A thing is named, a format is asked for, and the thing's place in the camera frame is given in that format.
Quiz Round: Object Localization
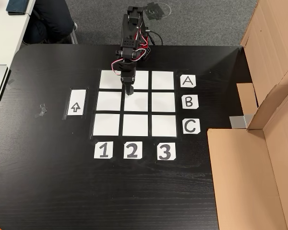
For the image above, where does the white arrow paper sheet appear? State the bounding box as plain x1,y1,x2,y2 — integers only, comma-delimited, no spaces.
66,89,86,116

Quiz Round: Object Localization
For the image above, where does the letter A paper sheet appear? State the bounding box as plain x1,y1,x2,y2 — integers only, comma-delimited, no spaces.
180,74,197,88

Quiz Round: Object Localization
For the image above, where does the black floor tape patch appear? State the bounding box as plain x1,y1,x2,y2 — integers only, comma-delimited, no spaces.
144,2,168,21

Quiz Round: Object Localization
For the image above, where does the number 1 paper sheet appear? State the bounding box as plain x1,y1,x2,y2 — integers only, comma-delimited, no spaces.
94,141,114,159

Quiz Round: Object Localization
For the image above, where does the letter C paper sheet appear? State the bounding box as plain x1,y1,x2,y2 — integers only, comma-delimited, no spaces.
182,119,201,134

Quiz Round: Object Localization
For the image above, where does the dark notebook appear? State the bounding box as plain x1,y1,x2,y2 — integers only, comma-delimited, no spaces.
6,0,31,16

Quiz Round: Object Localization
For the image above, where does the black cable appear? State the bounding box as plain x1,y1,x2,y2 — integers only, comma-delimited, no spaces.
147,30,164,46

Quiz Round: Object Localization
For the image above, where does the white desk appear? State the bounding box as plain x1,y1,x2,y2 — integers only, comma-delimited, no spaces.
0,0,36,67

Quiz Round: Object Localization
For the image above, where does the person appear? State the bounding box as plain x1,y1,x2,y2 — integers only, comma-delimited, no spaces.
23,0,78,45

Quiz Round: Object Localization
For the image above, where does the brown cardboard panel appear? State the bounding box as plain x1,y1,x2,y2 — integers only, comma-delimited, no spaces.
207,83,288,230
237,0,288,115

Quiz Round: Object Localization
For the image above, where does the letter B paper sheet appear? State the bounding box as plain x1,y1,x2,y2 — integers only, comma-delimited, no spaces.
181,95,199,110

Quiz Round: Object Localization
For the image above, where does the number 3 paper sheet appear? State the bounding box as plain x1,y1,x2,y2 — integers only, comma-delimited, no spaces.
157,142,176,161

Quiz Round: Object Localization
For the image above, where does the number 2 paper sheet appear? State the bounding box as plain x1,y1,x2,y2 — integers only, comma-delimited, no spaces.
123,141,144,160

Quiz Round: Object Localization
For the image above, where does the white servo wire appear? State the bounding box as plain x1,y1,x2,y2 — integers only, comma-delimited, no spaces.
111,21,145,75

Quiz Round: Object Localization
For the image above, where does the white paper grid square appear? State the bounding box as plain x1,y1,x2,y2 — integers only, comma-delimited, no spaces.
151,115,177,137
96,92,122,112
151,92,176,113
122,114,149,137
124,92,149,112
93,114,120,136
124,70,149,90
151,71,175,90

